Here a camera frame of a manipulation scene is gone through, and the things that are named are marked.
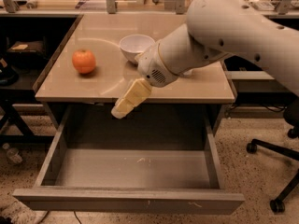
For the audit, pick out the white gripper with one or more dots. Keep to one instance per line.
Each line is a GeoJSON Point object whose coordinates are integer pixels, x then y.
{"type": "Point", "coordinates": [151, 66]}

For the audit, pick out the orange fruit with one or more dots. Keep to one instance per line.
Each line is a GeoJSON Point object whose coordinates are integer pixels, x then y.
{"type": "Point", "coordinates": [83, 61]}

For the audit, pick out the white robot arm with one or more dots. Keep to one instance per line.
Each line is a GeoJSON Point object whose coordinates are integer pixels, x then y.
{"type": "Point", "coordinates": [214, 30]}

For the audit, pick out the grey cabinet with glossy top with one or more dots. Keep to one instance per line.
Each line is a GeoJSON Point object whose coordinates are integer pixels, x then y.
{"type": "Point", "coordinates": [101, 33]}

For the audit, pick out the open grey top drawer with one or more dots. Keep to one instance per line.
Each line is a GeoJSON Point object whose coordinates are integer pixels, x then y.
{"type": "Point", "coordinates": [160, 159]}

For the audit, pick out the white bowl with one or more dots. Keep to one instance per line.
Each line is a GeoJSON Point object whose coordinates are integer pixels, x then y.
{"type": "Point", "coordinates": [133, 45]}

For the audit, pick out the black side table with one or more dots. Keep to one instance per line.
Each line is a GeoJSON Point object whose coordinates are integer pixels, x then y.
{"type": "Point", "coordinates": [22, 61]}

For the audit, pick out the small bottle on floor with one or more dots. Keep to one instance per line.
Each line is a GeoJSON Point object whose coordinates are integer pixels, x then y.
{"type": "Point", "coordinates": [13, 153]}

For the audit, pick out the black office chair base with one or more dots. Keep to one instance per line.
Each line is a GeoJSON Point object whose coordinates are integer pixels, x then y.
{"type": "Point", "coordinates": [281, 167]}

